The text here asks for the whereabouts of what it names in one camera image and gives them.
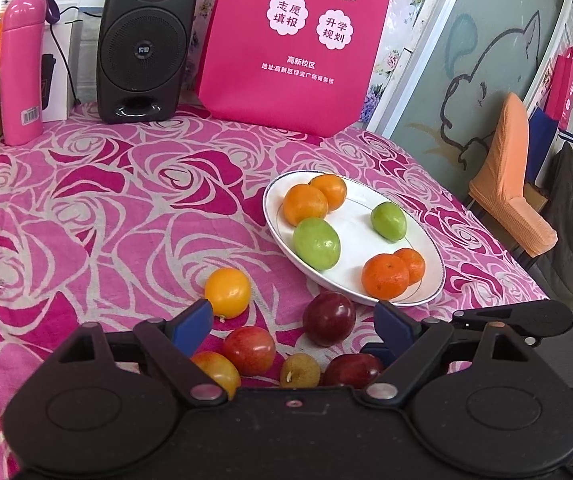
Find large yellow orange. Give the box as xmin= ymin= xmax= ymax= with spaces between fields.
xmin=283 ymin=184 xmax=329 ymax=227

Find magenta non-woven tote bag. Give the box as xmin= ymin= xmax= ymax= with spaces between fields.
xmin=195 ymin=0 xmax=398 ymax=138

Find rose print pink tablecloth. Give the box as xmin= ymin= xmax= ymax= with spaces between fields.
xmin=0 ymin=102 xmax=573 ymax=480

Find small yellow orange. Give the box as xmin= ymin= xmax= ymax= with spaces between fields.
xmin=204 ymin=267 xmax=252 ymax=320

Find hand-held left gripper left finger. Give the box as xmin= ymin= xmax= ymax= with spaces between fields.
xmin=41 ymin=299 xmax=230 ymax=407

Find dark orange tangerine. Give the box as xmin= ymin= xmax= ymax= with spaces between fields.
xmin=361 ymin=254 xmax=411 ymax=297
xmin=393 ymin=248 xmax=426 ymax=286

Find tan round longan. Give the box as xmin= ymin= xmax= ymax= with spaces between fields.
xmin=280 ymin=353 xmax=321 ymax=389

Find white plate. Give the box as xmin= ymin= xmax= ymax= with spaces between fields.
xmin=262 ymin=170 xmax=446 ymax=307

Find orange covered chair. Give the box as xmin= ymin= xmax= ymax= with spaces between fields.
xmin=468 ymin=92 xmax=558 ymax=258

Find green plum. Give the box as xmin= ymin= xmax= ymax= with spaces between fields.
xmin=371 ymin=202 xmax=408 ymax=242
xmin=293 ymin=217 xmax=341 ymax=271

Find blue shopping bag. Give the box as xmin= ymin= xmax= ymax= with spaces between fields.
xmin=525 ymin=107 xmax=573 ymax=186

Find black speaker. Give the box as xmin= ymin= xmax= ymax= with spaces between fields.
xmin=97 ymin=0 xmax=200 ymax=125

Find frosted glass cartoon door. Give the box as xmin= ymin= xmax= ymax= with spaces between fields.
xmin=387 ymin=0 xmax=573 ymax=196

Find white carton box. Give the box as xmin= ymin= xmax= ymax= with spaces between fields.
xmin=41 ymin=0 xmax=83 ymax=122

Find pink thermos bottle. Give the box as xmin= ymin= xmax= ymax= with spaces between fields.
xmin=0 ymin=0 xmax=60 ymax=147

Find red plum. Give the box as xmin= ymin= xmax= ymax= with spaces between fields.
xmin=222 ymin=326 xmax=276 ymax=377

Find black speaker cable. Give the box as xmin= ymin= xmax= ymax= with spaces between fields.
xmin=48 ymin=24 xmax=81 ymax=107

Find small yellow pink plum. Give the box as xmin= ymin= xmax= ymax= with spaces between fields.
xmin=191 ymin=351 xmax=242 ymax=401

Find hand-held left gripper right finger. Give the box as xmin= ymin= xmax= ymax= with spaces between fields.
xmin=361 ymin=300 xmax=547 ymax=407

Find small pink shopping bag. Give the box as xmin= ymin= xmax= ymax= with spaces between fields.
xmin=541 ymin=46 xmax=573 ymax=133

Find dark purple plum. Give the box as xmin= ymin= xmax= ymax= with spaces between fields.
xmin=303 ymin=292 xmax=357 ymax=347
xmin=321 ymin=353 xmax=385 ymax=389

